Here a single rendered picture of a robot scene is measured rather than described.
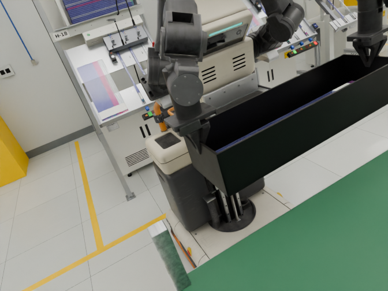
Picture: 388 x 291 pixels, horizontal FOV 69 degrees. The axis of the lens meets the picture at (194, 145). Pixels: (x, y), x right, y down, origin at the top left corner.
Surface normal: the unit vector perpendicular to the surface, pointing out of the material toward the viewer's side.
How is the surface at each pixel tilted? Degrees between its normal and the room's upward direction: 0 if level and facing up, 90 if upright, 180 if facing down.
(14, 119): 90
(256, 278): 0
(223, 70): 98
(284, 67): 90
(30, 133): 90
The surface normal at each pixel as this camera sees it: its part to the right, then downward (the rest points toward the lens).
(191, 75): 0.19, 0.43
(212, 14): 0.11, -0.39
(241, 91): 0.45, 0.34
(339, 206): -0.26, -0.84
